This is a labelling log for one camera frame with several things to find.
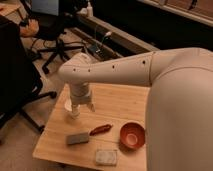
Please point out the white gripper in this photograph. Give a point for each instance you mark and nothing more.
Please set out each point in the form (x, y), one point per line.
(80, 94)

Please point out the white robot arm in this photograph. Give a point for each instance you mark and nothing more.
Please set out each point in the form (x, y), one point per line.
(179, 110)

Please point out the white spray bottle background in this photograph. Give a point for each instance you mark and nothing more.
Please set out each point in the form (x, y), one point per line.
(89, 9)

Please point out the person's hand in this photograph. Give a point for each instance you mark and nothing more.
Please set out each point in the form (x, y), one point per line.
(31, 29)

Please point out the grey-green sponge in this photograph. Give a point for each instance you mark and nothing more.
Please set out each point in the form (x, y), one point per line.
(106, 157)

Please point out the red bowl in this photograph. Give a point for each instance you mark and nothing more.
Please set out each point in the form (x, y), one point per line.
(132, 135)

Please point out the black office chair left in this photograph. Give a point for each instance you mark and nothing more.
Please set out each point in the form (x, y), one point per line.
(20, 81)

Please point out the black office chair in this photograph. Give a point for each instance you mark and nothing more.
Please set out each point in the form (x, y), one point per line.
(53, 17)
(20, 81)

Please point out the black office chair back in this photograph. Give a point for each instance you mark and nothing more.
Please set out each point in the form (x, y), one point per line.
(53, 17)

